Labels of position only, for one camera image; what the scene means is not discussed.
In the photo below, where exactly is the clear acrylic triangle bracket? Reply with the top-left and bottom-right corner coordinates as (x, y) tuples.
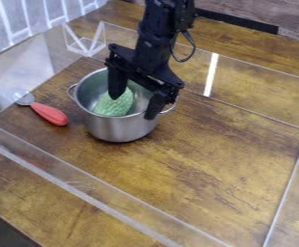
(62, 22), (106, 57)

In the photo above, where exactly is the green bitter gourd toy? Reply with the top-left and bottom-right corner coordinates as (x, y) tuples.
(94, 89), (134, 117)

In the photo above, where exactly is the red handled spatula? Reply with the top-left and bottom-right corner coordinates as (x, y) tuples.
(16, 94), (68, 126)

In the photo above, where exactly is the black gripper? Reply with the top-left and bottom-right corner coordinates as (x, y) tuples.
(106, 0), (196, 120)

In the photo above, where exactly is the silver metal pot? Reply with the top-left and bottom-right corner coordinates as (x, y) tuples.
(67, 69), (160, 143)

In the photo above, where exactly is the black cable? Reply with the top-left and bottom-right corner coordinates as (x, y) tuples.
(168, 29), (198, 64)

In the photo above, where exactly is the black strip on table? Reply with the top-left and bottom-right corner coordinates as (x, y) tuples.
(196, 8), (281, 35)

